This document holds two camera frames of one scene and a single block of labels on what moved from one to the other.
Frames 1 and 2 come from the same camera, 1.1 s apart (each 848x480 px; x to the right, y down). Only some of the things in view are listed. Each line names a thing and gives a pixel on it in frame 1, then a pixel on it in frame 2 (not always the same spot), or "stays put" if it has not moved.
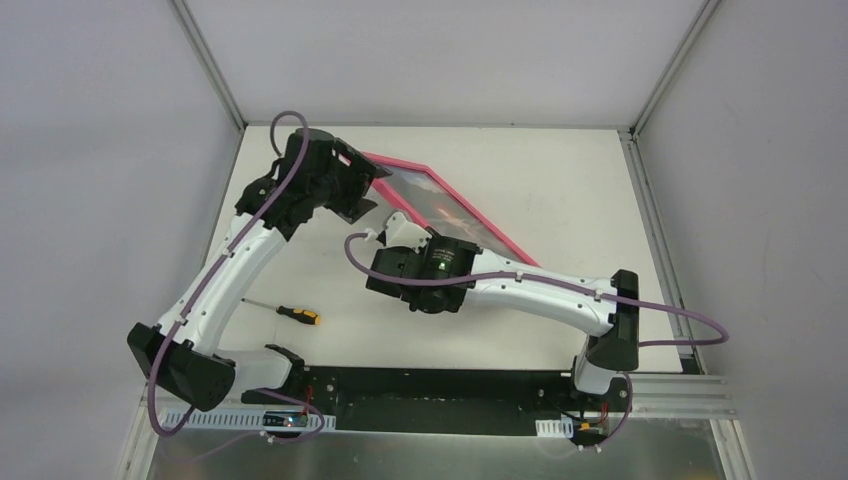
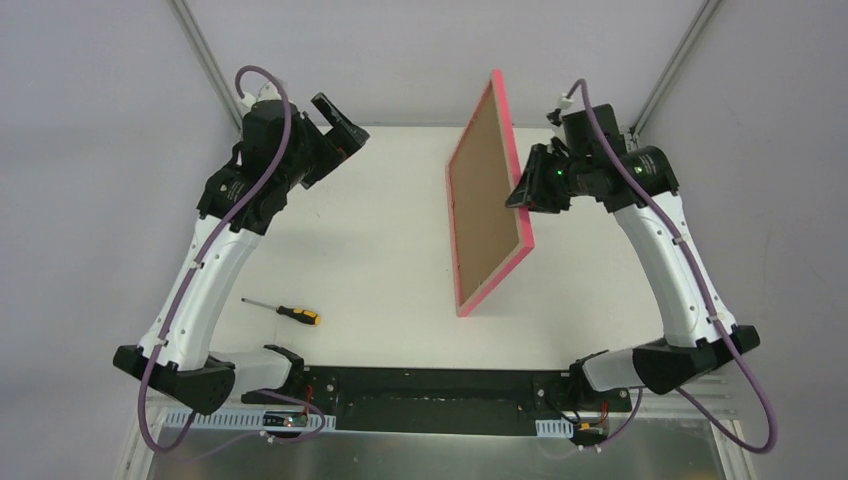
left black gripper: [357, 183] to [337, 142]
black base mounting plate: [446, 401] stays put
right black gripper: [382, 275] to [540, 175]
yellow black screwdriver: [296, 314] stays put
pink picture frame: [443, 209] to [487, 236]
